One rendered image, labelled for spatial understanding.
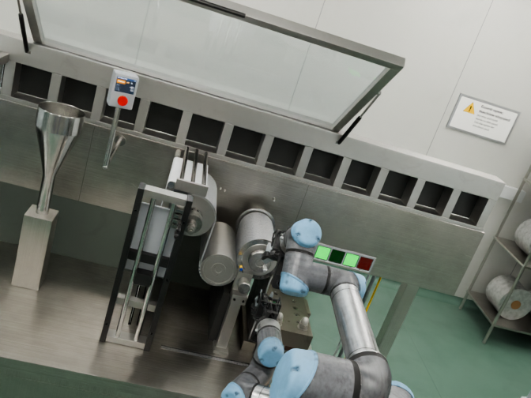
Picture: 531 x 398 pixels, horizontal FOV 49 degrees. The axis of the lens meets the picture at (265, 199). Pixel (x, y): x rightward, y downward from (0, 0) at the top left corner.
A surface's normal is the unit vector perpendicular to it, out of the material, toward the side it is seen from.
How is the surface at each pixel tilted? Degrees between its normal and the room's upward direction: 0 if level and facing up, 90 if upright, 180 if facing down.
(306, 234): 50
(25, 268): 90
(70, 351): 0
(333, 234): 90
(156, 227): 90
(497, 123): 90
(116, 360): 0
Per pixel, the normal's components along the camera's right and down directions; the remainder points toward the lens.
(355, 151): 0.07, 0.37
